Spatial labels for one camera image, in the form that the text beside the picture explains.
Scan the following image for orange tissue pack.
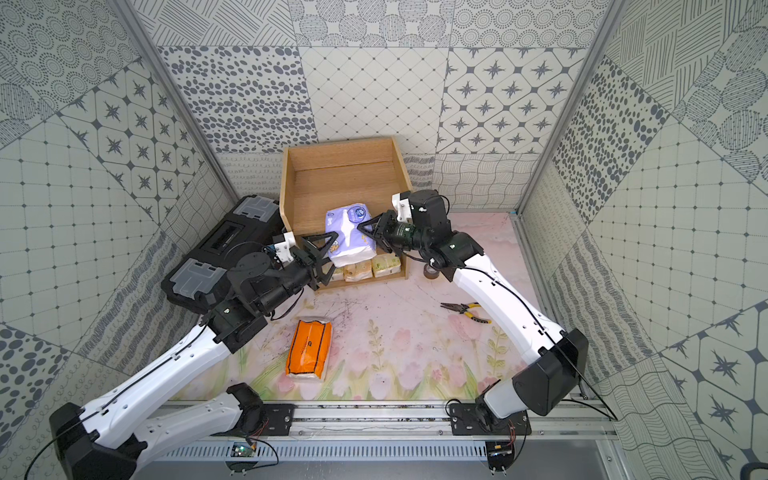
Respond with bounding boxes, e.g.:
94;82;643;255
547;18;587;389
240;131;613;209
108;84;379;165
285;317;333;380

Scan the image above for black plastic toolbox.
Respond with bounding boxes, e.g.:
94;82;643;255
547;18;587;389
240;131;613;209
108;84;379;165
161;195;284;315

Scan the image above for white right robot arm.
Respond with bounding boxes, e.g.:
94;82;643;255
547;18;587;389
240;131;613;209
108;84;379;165
351;190;589;426

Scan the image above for green circuit board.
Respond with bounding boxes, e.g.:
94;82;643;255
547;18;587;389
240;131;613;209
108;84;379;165
228;442;258;463

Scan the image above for white slotted cable duct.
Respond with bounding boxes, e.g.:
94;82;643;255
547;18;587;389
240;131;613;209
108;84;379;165
160;439;486;463

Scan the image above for grey tape roll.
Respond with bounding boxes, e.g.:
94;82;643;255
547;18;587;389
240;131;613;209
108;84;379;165
423;264;440;280

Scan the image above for yellow-handled pliers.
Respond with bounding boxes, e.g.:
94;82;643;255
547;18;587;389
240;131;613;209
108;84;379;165
440;302;492;324

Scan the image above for purple tissue pack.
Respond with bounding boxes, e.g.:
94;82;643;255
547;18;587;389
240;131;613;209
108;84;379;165
325;203;376;268

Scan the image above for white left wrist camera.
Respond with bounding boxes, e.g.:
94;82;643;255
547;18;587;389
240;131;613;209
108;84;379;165
273;232;296;264

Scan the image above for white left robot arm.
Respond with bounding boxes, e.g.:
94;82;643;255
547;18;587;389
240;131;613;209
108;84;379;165
49;232;338;479

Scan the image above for green tissue pack bottom right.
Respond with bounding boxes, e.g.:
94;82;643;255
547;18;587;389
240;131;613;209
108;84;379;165
371;253;402;278

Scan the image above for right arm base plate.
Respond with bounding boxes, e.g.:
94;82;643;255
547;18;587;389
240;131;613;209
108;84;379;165
444;399;532;436

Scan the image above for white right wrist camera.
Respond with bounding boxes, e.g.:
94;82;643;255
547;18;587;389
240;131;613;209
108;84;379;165
392;191;412;223

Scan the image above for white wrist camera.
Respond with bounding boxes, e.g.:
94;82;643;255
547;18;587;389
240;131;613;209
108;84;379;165
273;232;296;264
392;191;412;223

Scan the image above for yellow tissue pack bottom middle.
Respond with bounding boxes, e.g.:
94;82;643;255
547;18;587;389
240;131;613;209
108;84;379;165
343;260;374;283

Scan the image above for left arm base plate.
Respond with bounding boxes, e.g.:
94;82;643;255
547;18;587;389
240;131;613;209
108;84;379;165
237;403;296;437

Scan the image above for aluminium mounting rail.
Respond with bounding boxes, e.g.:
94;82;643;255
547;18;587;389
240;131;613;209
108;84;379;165
149;400;619;442

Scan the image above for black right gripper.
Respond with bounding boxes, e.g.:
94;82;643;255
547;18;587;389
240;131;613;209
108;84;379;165
358;210;431;258

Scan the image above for wooden three-tier shelf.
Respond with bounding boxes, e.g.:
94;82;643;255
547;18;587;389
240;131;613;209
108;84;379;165
279;136;416;292

